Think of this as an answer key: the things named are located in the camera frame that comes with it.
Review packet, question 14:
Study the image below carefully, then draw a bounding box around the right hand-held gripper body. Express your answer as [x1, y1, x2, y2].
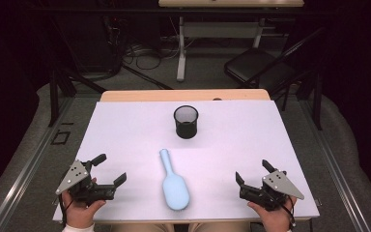
[239, 169, 305, 213]

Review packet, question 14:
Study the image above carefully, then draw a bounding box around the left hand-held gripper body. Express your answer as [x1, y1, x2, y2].
[55, 159, 117, 207]

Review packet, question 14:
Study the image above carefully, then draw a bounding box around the light blue plastic scoop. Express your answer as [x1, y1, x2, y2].
[158, 148, 191, 212]

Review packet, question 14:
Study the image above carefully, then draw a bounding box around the person's right hand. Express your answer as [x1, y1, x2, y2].
[246, 195, 298, 232]

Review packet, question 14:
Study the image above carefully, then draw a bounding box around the person's left hand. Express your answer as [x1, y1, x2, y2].
[61, 177, 107, 230]

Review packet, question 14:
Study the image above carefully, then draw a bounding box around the white foam board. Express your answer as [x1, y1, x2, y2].
[51, 100, 321, 224]

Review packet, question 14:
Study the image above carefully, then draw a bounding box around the white sleeve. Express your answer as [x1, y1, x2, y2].
[61, 222, 97, 232]

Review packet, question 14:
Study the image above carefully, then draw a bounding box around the black floor socket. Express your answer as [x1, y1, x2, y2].
[50, 130, 71, 146]

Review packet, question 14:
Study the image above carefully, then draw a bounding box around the black metal stand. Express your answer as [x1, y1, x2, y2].
[47, 66, 108, 128]
[298, 71, 324, 131]

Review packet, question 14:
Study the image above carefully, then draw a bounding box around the black mesh pen cup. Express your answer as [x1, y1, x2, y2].
[173, 104, 200, 140]

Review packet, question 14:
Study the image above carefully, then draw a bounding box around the black floor strip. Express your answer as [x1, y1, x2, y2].
[121, 64, 174, 91]

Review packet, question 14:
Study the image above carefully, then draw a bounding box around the wooden table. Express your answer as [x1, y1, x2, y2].
[100, 88, 271, 103]

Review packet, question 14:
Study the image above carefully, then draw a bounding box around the white-legged desk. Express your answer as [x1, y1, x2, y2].
[157, 0, 305, 83]

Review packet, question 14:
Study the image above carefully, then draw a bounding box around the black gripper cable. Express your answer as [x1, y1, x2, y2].
[57, 192, 75, 227]
[279, 194, 298, 230]

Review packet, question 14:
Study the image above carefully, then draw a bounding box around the metal floor rail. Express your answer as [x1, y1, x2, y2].
[298, 100, 371, 232]
[0, 96, 75, 232]

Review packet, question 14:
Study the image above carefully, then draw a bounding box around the tangle of floor cables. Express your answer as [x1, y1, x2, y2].
[122, 35, 187, 71]

